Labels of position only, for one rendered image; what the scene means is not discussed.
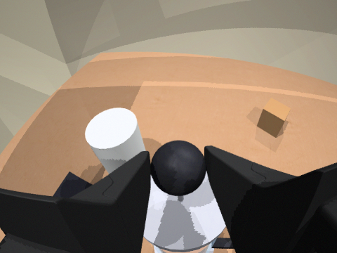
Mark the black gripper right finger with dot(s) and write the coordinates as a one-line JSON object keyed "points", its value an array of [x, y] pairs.
{"points": [[265, 211]]}

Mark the dark grey flat rectangular slab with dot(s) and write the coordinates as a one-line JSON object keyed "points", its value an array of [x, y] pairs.
{"points": [[71, 185]]}

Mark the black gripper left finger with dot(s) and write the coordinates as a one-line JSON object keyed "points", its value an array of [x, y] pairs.
{"points": [[108, 217]]}

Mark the white cylinder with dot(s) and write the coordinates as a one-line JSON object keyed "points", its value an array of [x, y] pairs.
{"points": [[115, 137]]}

